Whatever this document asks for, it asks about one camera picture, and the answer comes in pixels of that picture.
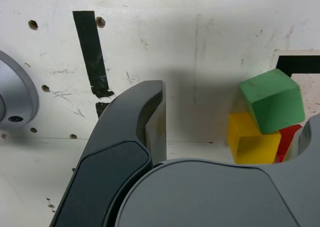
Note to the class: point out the black tape strip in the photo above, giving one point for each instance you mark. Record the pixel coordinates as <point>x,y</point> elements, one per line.
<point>91,52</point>

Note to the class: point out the yellow cube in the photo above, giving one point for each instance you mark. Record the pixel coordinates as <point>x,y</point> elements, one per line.
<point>257,147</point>

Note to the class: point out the green cube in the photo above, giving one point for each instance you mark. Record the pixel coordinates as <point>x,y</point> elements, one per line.
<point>272,99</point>

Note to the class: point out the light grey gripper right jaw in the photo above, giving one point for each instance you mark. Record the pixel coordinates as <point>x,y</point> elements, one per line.
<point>200,197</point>

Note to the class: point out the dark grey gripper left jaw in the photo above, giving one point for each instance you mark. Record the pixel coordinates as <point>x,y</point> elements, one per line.
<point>117,127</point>

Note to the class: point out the black tape square outline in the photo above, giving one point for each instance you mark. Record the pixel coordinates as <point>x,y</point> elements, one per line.
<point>297,63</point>

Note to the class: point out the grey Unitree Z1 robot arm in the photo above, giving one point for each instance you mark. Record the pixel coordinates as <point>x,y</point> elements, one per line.
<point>17,87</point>

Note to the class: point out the red cube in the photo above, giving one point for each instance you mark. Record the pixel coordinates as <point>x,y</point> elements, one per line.
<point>287,137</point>

